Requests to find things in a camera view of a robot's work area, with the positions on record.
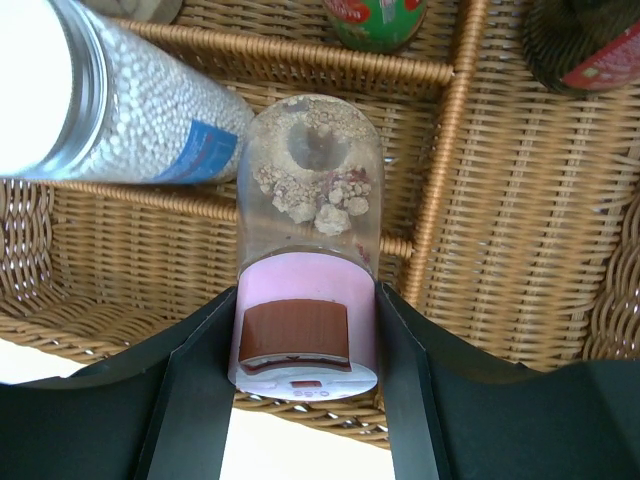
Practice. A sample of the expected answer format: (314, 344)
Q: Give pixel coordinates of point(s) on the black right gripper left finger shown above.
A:
(158, 410)

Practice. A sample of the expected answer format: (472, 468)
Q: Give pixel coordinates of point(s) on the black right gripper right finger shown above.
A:
(455, 411)

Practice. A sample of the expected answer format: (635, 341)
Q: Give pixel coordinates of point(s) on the pink-lid spice jar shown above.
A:
(310, 190)

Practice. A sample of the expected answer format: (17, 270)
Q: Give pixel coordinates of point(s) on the silver-lid jar blue label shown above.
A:
(85, 99)

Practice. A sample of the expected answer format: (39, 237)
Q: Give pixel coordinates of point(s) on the tall soy sauce bottle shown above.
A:
(582, 47)

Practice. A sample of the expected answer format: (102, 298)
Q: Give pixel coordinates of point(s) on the white-lid spice jar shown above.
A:
(152, 11)

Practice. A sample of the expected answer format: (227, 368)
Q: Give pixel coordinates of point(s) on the red sauce bottle green label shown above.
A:
(377, 26)

